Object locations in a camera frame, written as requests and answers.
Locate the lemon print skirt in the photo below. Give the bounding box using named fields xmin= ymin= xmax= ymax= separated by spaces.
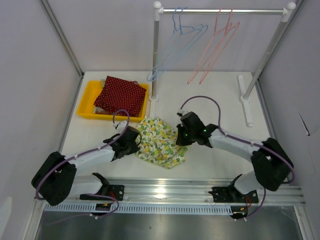
xmin=135 ymin=116 xmax=188 ymax=169

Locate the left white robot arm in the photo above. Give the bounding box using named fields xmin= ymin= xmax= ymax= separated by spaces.
xmin=31 ymin=126 xmax=142 ymax=206

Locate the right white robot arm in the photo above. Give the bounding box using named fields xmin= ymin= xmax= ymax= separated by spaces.
xmin=176 ymin=111 xmax=294 ymax=203

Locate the red polka dot cloth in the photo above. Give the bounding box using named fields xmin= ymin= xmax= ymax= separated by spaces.
xmin=94 ymin=76 xmax=147 ymax=117

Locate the yellow plastic tray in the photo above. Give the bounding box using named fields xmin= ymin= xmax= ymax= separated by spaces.
xmin=76 ymin=80 xmax=149 ymax=123

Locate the silver clothes rack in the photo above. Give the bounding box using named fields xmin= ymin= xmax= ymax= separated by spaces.
xmin=147 ymin=1 xmax=297 ymax=128

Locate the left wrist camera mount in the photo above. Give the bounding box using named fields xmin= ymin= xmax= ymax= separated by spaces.
xmin=113 ymin=120 xmax=128 ymax=133

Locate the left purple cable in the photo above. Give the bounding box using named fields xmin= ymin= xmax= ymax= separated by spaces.
xmin=34 ymin=109 xmax=131 ymax=221

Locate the purple cable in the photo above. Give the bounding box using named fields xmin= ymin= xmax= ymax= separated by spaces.
xmin=179 ymin=95 xmax=296 ymax=221
xmin=34 ymin=109 xmax=131 ymax=221

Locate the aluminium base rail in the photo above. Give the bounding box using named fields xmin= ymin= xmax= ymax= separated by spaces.
xmin=34 ymin=179 xmax=306 ymax=216

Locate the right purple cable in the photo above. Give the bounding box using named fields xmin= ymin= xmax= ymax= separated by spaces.
xmin=179 ymin=95 xmax=296 ymax=221

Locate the blue wire hanger back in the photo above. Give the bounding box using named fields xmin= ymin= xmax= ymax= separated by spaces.
xmin=148 ymin=6 xmax=207 ymax=82

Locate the blue wire hanger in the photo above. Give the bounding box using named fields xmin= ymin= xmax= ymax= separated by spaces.
xmin=148 ymin=6 xmax=207 ymax=82
xmin=147 ymin=6 xmax=209 ymax=82

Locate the blue wire hanger front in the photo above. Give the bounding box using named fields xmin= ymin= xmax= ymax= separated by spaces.
xmin=147 ymin=6 xmax=209 ymax=82

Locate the pink wire hanger left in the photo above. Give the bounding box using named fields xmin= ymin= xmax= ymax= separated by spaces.
xmin=187 ymin=7 xmax=236 ymax=85

